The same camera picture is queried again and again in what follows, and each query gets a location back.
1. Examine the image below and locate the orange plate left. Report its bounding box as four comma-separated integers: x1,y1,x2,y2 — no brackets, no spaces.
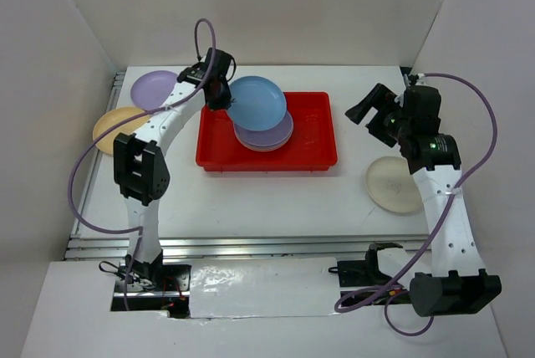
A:
92,106,150,156

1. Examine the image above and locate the cream plate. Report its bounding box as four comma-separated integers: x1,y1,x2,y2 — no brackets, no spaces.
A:
364,156,423,214

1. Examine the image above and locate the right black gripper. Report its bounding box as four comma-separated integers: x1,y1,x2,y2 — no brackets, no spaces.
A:
346,82,412,147

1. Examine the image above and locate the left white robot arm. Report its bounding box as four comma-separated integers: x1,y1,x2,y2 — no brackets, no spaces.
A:
113,48,236,290

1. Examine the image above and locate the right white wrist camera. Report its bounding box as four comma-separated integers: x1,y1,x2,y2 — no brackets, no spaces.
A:
403,74,426,89

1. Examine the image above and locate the white foil cover panel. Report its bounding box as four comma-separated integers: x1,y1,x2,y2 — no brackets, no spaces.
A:
189,257,340,319

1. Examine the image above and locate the blue plate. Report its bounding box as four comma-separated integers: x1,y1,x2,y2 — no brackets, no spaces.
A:
227,76,287,131
240,141,287,147

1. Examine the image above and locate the pink plate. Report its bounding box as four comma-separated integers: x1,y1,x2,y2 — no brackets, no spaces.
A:
245,145,282,152

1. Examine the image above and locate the purple plate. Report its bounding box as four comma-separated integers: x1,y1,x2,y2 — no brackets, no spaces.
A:
233,111,294,146
130,70,177,110

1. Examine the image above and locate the red plastic bin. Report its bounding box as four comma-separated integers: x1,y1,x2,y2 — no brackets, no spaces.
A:
196,92,338,172

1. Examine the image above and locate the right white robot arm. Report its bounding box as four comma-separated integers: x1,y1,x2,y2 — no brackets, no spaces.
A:
345,84,502,317

